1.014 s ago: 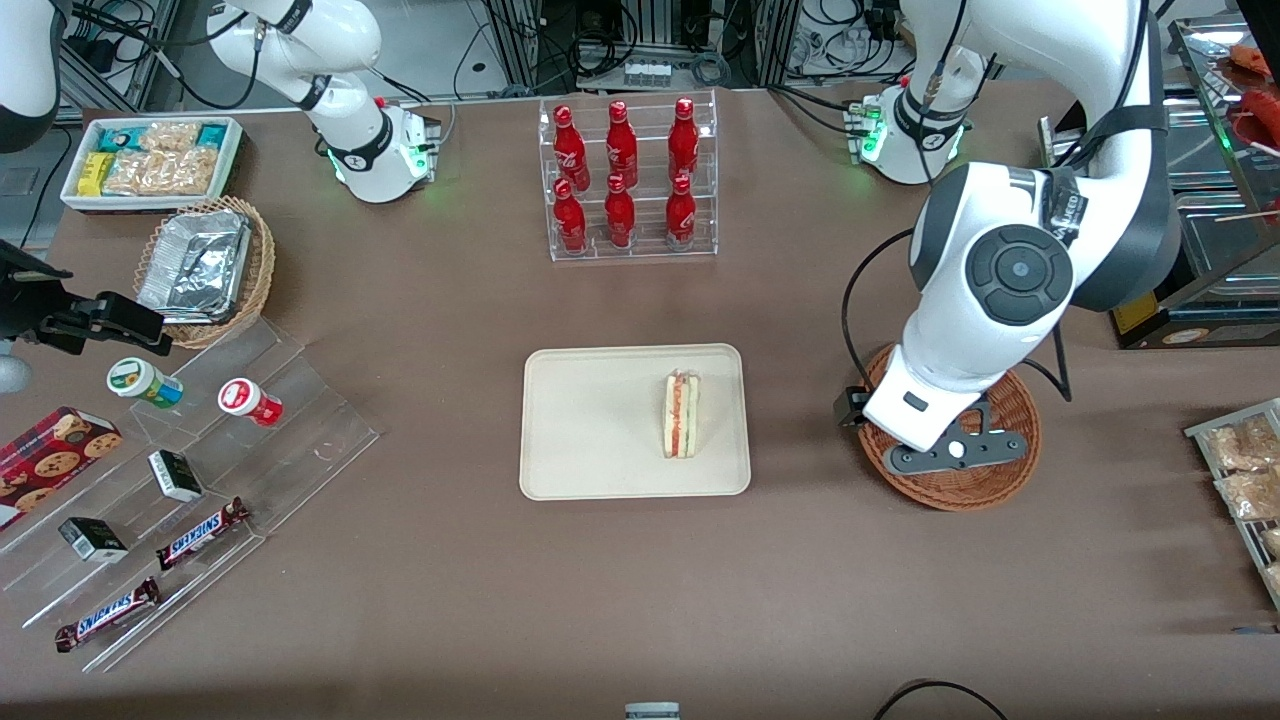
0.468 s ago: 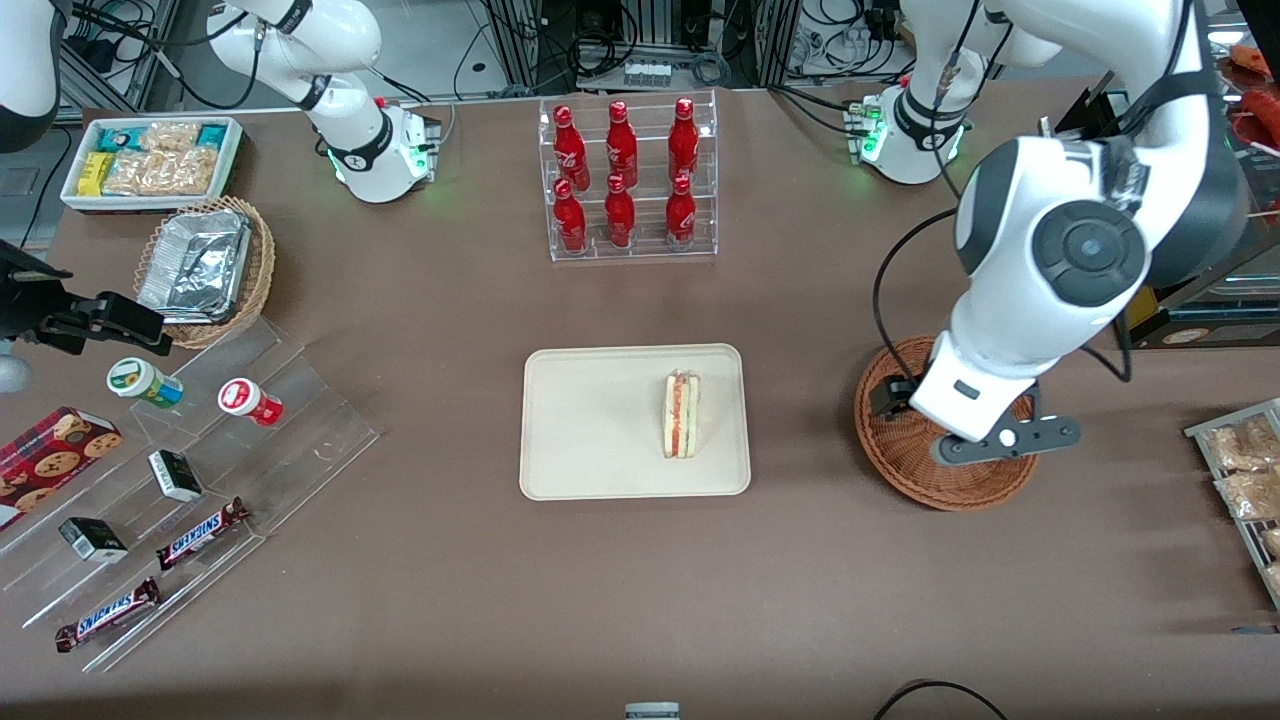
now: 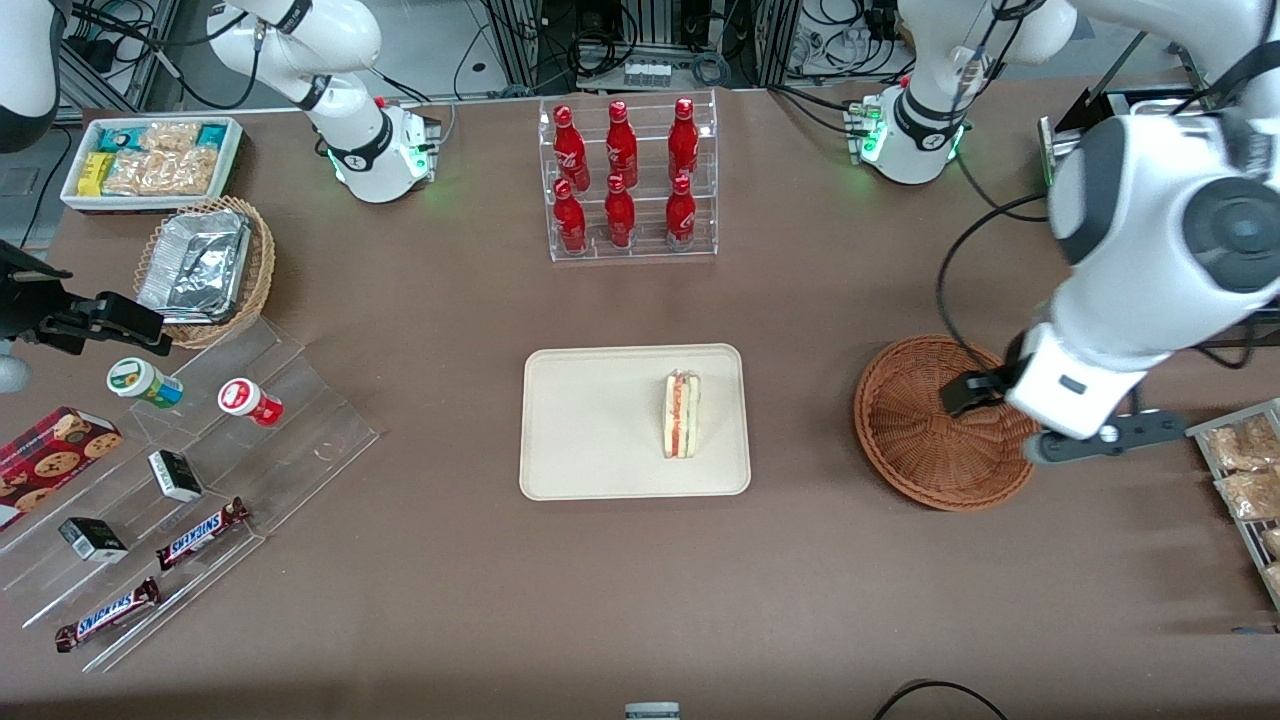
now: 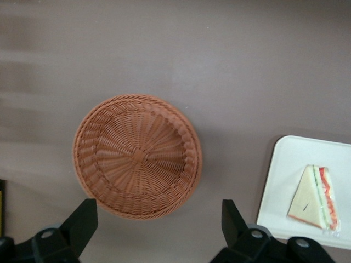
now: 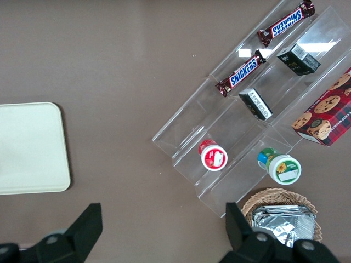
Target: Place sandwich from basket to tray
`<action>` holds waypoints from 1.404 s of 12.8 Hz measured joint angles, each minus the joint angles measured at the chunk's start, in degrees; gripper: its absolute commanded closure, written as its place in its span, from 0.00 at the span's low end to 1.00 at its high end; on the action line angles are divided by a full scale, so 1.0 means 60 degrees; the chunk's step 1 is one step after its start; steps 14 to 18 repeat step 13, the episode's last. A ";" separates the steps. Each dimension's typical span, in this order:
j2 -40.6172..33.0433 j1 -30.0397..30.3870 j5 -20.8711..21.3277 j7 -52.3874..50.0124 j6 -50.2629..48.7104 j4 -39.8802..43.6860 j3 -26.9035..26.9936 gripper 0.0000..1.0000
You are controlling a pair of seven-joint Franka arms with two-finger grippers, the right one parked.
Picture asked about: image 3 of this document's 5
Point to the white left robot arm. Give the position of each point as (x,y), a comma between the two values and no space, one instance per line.
(1150,200)

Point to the clear rice cracker packet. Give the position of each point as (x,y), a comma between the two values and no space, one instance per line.
(135,174)
(192,172)
(170,136)

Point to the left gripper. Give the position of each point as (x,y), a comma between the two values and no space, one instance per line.
(972,389)

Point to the clear acrylic bottle rack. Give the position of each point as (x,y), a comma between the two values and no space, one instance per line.
(645,245)

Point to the small grey device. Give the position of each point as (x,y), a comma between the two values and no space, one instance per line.
(652,712)

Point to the black food warmer machine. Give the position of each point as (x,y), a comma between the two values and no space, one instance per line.
(1095,105)

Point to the red lid snack cup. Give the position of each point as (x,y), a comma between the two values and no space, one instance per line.
(245,398)

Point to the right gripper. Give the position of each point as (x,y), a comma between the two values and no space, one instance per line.
(22,298)

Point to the silver foil container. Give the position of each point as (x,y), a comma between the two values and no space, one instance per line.
(195,265)

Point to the green lid snack cup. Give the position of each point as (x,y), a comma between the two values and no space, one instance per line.
(135,378)

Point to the white rectangular snack bin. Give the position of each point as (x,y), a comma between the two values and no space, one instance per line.
(150,203)

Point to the teal snack packet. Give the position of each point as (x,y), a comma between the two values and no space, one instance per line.
(118,138)
(212,134)

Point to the cream rectangular serving tray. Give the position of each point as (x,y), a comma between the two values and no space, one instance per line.
(590,420)

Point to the red chocolate cookie box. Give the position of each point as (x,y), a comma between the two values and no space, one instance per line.
(50,460)

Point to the brown snickers bar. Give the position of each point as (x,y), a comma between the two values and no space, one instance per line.
(200,535)
(105,615)

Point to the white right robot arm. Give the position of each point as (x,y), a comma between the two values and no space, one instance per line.
(360,140)

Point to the steel warmer pan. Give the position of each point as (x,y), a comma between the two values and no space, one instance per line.
(1150,102)

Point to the white power strip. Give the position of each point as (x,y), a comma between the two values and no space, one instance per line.
(648,74)

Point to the small blue flat object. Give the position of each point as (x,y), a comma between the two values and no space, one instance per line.
(1255,630)

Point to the red cola bottle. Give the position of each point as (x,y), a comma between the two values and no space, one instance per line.
(619,218)
(683,140)
(621,145)
(569,150)
(570,222)
(680,218)

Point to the triangular sandwich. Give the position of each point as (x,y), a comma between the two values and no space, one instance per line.
(682,415)

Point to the tan oval wicker basket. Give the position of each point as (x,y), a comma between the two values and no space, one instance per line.
(262,270)

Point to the aluminium frame rack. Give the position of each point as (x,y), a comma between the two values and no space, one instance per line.
(520,40)

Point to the clear fried snack packet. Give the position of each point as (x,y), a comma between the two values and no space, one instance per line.
(1240,445)
(1272,543)
(1250,494)
(1273,580)

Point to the yellow snack packet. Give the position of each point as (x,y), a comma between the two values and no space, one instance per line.
(95,173)

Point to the brown round wicker basket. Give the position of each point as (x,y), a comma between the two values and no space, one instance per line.
(910,450)

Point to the small black white box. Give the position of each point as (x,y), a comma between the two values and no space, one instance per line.
(175,475)
(92,540)

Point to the clear acrylic stepped display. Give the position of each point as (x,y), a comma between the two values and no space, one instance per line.
(300,400)

